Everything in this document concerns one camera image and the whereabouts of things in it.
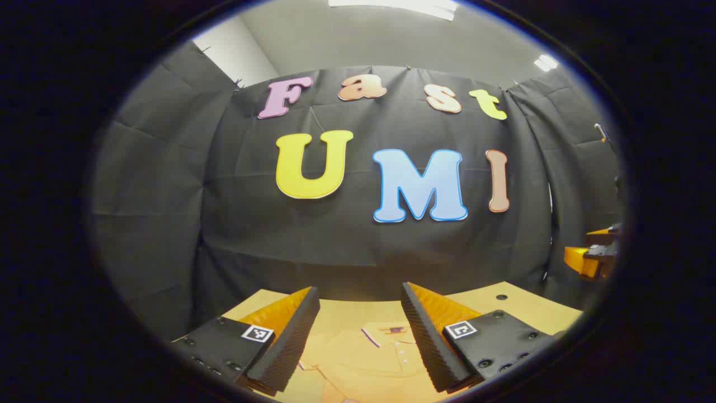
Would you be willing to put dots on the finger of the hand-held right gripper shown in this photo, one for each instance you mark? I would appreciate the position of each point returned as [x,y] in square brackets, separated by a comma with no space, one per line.
[582,262]
[604,234]

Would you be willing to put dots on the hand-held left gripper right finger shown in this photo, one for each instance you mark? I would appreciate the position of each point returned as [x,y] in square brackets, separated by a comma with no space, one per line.
[425,341]

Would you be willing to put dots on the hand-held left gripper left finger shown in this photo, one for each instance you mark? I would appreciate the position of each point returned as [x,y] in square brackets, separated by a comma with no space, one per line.
[291,347]

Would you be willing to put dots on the long ceiling light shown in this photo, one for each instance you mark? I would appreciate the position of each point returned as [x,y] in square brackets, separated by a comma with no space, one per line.
[403,5]

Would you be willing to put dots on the orange T-shirt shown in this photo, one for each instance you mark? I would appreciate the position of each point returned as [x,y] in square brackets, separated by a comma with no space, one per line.
[363,369]

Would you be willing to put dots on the black backdrop cloth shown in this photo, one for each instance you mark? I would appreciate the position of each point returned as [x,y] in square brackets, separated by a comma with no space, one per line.
[335,240]

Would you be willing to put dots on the small ceiling light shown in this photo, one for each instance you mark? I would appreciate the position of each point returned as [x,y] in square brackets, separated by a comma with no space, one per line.
[547,61]

